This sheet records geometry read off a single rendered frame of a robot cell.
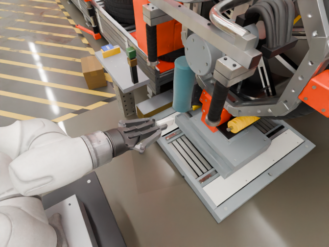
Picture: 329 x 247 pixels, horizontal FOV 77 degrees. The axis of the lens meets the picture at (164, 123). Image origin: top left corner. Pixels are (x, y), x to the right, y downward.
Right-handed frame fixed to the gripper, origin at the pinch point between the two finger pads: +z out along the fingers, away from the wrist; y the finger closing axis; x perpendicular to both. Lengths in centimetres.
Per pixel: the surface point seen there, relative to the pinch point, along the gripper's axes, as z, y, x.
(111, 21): 53, 133, 17
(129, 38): 51, 100, 17
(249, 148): 61, -14, 32
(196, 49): 11.2, 5.7, -21.4
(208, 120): 5.0, -11.2, -8.5
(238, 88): 41.3, 0.7, -3.4
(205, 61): 11.2, 1.0, -19.8
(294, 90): 25.8, -20.9, -20.3
